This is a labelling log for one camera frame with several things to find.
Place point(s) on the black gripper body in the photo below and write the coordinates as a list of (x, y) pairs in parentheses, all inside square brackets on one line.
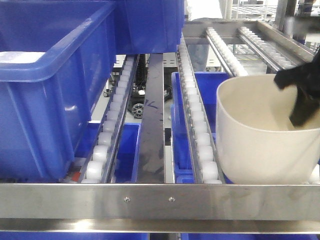
[(305, 76)]

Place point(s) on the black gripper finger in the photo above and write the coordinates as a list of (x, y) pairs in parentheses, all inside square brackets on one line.
[(304, 109)]

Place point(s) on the black wheeled robot base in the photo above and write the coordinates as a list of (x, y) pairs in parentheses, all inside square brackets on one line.
[(136, 102)]

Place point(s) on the far roller track right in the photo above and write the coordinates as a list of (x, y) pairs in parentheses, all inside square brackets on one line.
[(274, 60)]

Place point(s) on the far roller track left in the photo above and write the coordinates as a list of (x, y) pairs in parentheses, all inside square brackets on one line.
[(228, 61)]

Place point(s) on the middle white roller track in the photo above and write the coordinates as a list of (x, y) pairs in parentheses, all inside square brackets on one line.
[(205, 164)]

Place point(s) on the white roller track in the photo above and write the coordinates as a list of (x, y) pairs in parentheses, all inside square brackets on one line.
[(101, 159), (205, 164)]

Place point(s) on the steel centre divider bar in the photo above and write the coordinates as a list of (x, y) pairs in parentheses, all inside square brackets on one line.
[(151, 161)]

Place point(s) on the blue crate rear on rollers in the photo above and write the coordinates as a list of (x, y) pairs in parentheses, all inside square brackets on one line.
[(148, 26)]

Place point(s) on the blue crate lower left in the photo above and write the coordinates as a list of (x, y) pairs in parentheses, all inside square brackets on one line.
[(127, 154)]

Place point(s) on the left white roller track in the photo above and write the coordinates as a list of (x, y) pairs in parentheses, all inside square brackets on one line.
[(101, 159)]

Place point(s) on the large blue crate front left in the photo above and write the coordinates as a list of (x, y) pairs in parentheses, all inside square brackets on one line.
[(45, 105)]

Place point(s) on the steel front shelf rail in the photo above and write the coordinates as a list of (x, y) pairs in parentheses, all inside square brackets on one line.
[(160, 208)]

